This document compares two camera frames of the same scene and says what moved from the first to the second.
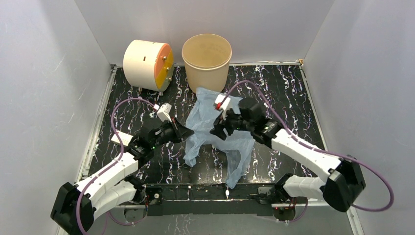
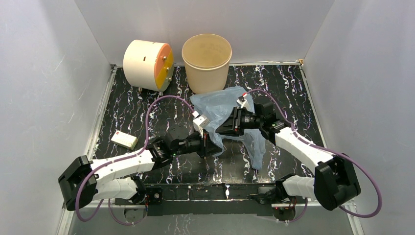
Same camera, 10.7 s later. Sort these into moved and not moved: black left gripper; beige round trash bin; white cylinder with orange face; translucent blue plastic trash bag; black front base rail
Moved: translucent blue plastic trash bag; black left gripper
Not moved: beige round trash bin; black front base rail; white cylinder with orange face
